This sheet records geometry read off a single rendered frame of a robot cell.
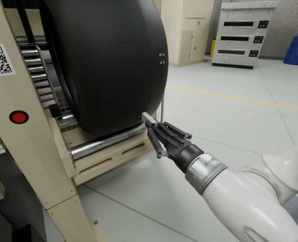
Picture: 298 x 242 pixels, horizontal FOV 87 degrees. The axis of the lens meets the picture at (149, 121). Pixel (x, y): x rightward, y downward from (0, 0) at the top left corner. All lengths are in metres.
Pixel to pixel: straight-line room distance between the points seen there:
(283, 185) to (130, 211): 1.19
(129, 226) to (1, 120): 1.12
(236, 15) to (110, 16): 5.85
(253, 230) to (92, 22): 0.50
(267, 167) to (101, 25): 0.50
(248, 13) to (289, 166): 5.88
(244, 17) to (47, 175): 6.08
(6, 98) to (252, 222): 0.64
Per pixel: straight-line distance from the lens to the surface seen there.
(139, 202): 1.51
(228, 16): 6.20
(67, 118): 0.86
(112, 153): 0.65
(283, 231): 0.37
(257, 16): 6.24
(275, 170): 0.47
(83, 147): 0.62
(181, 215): 1.48
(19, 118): 0.61
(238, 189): 0.36
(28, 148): 0.67
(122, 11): 0.46
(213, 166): 0.38
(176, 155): 0.41
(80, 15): 0.43
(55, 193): 0.83
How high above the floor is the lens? 1.30
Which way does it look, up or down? 32 degrees down
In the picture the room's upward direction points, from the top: straight up
